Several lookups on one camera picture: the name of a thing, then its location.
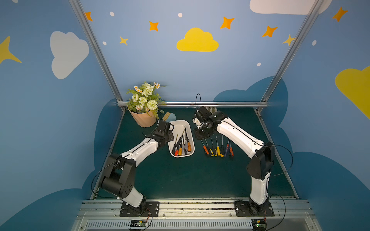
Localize front aluminium mounting rail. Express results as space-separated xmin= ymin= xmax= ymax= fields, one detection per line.
xmin=72 ymin=196 xmax=322 ymax=231

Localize right aluminium frame post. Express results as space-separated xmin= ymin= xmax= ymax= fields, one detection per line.
xmin=261 ymin=0 xmax=324 ymax=105

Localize aluminium frame post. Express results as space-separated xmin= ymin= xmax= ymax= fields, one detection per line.
xmin=69 ymin=0 xmax=123 ymax=101
xmin=261 ymin=0 xmax=324 ymax=105

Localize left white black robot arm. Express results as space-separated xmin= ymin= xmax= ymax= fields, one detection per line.
xmin=99 ymin=120 xmax=174 ymax=210

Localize left aluminium frame post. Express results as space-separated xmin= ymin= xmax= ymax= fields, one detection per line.
xmin=69 ymin=0 xmax=123 ymax=101

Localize right small circuit board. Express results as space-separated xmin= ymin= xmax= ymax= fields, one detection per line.
xmin=251 ymin=219 xmax=267 ymax=231

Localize beige work glove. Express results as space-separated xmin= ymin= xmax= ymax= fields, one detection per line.
xmin=206 ymin=106 xmax=218 ymax=114

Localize small circuit board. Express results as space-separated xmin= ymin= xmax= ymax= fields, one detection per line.
xmin=130 ymin=220 xmax=147 ymax=229
xmin=251 ymin=219 xmax=267 ymax=231

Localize yellow handle screwdriver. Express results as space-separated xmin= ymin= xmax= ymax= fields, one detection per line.
xmin=215 ymin=136 xmax=221 ymax=157
xmin=177 ymin=136 xmax=184 ymax=156

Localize horizontal aluminium frame rail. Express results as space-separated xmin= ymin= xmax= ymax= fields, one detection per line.
xmin=117 ymin=100 xmax=269 ymax=108

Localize black ribbed handle screwdriver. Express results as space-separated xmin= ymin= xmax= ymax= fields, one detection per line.
xmin=171 ymin=134 xmax=178 ymax=155

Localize blue handle screwdriver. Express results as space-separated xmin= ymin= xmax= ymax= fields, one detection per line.
xmin=224 ymin=140 xmax=230 ymax=157

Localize left small circuit board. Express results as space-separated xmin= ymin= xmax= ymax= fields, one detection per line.
xmin=130 ymin=220 xmax=147 ymax=229

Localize white green artificial flowers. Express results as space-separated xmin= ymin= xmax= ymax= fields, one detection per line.
xmin=127 ymin=81 xmax=164 ymax=119

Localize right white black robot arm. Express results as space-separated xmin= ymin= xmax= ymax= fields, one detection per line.
xmin=193 ymin=106 xmax=276 ymax=209

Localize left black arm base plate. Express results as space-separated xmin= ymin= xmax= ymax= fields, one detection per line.
xmin=119 ymin=201 xmax=160 ymax=217

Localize red orange handle screwdriver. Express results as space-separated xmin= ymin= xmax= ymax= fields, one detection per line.
xmin=227 ymin=140 xmax=234 ymax=158

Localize amber handle black-shaft screwdriver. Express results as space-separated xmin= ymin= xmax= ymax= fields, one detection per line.
xmin=184 ymin=127 xmax=191 ymax=156

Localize tan flower pot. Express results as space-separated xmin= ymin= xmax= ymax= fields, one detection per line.
xmin=129 ymin=111 xmax=157 ymax=128

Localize black yellow striped screwdriver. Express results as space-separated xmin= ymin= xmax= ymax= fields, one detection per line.
xmin=205 ymin=139 xmax=214 ymax=157

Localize white plastic storage box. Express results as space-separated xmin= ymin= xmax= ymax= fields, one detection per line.
xmin=168 ymin=120 xmax=195 ymax=158

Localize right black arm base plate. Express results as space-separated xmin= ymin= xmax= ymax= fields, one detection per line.
xmin=234 ymin=199 xmax=275 ymax=217

